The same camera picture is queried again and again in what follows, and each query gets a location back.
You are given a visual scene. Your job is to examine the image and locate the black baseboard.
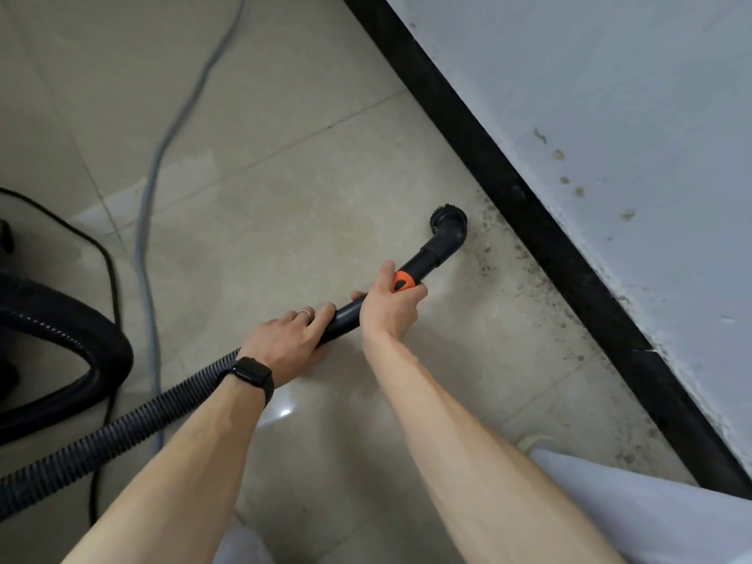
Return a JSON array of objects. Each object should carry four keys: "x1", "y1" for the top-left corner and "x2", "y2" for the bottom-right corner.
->
[{"x1": 338, "y1": 0, "x2": 752, "y2": 501}]

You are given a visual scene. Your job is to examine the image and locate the grey vacuum cleaner orange knobs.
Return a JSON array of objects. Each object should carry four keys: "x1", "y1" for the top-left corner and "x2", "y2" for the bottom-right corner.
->
[{"x1": 0, "y1": 219, "x2": 22, "y2": 404}]

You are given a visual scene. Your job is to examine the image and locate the grey cable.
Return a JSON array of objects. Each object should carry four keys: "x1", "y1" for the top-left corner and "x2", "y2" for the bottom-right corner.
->
[{"x1": 134, "y1": 0, "x2": 248, "y2": 454}]

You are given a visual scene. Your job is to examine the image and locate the person's right hand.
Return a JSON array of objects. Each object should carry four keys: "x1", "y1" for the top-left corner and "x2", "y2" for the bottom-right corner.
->
[{"x1": 350, "y1": 259, "x2": 429, "y2": 349}]

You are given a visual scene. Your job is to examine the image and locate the person's right forearm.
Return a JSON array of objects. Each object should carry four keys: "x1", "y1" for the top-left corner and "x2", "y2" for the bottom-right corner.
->
[{"x1": 363, "y1": 331, "x2": 627, "y2": 564}]

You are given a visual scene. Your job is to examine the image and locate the person's left forearm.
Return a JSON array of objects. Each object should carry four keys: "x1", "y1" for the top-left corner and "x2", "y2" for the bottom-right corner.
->
[{"x1": 61, "y1": 378, "x2": 273, "y2": 564}]

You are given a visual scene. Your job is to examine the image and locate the white shoe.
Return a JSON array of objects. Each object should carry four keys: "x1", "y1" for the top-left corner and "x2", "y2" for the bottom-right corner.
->
[{"x1": 515, "y1": 435, "x2": 557, "y2": 457}]

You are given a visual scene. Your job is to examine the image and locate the person's left hand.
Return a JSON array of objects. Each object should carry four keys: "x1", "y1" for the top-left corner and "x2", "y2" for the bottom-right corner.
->
[{"x1": 237, "y1": 303, "x2": 338, "y2": 390}]

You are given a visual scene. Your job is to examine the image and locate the black power cord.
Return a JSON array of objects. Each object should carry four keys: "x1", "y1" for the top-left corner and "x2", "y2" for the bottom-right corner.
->
[{"x1": 0, "y1": 186, "x2": 124, "y2": 525}]

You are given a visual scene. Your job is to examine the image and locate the light grey trousers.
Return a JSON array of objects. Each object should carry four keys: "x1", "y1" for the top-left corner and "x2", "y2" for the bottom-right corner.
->
[{"x1": 213, "y1": 447, "x2": 752, "y2": 564}]

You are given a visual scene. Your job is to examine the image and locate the black smartwatch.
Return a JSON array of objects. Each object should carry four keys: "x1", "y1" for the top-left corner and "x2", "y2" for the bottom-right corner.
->
[{"x1": 217, "y1": 356, "x2": 277, "y2": 410}]

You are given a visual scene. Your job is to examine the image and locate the black vacuum hose with nozzle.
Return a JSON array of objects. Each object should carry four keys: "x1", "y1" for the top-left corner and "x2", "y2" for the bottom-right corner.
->
[{"x1": 0, "y1": 204, "x2": 469, "y2": 521}]

